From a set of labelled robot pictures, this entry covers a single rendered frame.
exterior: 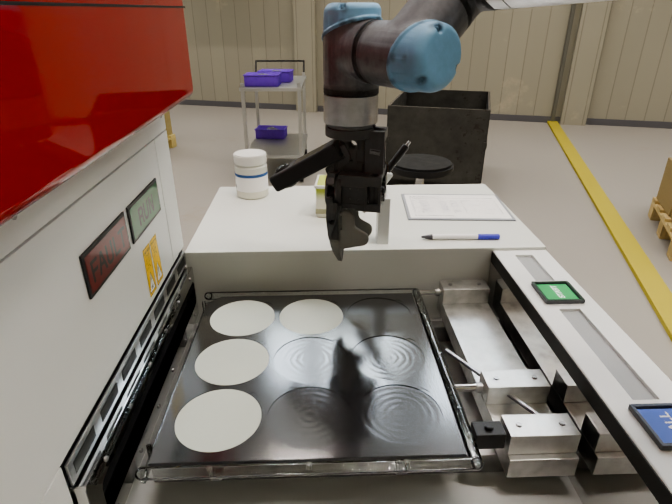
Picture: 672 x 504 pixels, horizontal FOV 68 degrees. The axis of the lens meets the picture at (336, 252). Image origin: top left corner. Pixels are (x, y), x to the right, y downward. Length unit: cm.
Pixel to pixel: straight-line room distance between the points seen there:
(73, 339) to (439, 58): 47
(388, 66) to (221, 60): 749
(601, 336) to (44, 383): 63
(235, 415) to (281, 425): 6
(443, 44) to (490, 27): 656
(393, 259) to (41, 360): 57
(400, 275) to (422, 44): 44
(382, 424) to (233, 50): 752
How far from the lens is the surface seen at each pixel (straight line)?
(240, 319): 80
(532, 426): 64
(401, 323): 78
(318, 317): 79
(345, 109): 68
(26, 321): 46
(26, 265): 46
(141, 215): 68
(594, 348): 71
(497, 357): 78
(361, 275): 88
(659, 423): 62
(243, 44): 787
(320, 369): 69
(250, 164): 107
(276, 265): 87
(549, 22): 719
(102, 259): 57
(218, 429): 62
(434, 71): 59
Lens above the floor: 134
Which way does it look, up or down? 26 degrees down
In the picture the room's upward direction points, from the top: straight up
